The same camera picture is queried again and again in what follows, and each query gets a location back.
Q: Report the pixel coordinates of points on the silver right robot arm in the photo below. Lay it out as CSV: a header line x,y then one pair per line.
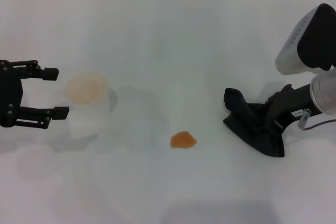
x,y
291,58

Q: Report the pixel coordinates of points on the dark blue rag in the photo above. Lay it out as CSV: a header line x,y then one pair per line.
x,y
241,119

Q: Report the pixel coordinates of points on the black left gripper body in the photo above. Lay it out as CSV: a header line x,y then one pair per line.
x,y
10,95

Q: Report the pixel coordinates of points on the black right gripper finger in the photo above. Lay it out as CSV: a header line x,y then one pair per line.
x,y
271,127
278,95

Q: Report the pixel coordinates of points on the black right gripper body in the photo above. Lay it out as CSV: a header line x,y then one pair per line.
x,y
294,103

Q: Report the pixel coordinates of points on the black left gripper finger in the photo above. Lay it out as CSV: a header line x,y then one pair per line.
x,y
61,113
50,74

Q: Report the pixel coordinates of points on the brown water stain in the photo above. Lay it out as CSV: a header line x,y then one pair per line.
x,y
183,140

